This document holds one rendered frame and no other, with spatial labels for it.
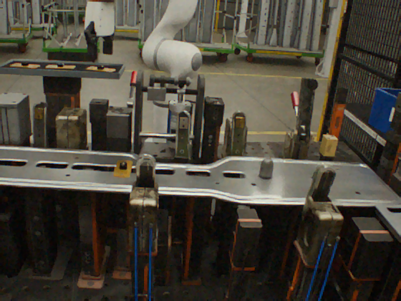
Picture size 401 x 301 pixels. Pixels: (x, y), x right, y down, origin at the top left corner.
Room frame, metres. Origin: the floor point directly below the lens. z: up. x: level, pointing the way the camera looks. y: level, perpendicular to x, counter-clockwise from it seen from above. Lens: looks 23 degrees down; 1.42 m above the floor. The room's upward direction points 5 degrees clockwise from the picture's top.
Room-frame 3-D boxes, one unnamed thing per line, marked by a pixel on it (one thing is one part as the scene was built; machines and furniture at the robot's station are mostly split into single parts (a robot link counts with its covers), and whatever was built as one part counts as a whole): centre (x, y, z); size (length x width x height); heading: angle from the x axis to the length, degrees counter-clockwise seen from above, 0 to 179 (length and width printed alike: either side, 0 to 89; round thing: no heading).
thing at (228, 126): (1.03, -0.09, 0.88); 0.11 x 0.09 x 0.37; 6
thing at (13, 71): (1.12, 0.44, 1.16); 0.37 x 0.14 x 0.02; 96
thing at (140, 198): (0.64, 0.10, 0.87); 0.12 x 0.09 x 0.35; 6
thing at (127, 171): (0.81, 0.18, 1.01); 0.08 x 0.04 x 0.01; 5
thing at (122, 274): (0.82, 0.18, 0.84); 0.13 x 0.05 x 0.29; 6
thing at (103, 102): (1.01, 0.29, 0.90); 0.05 x 0.05 x 0.40; 6
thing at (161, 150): (1.02, 0.10, 0.94); 0.18 x 0.13 x 0.49; 96
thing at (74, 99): (1.12, 0.44, 0.92); 0.10 x 0.08 x 0.45; 96
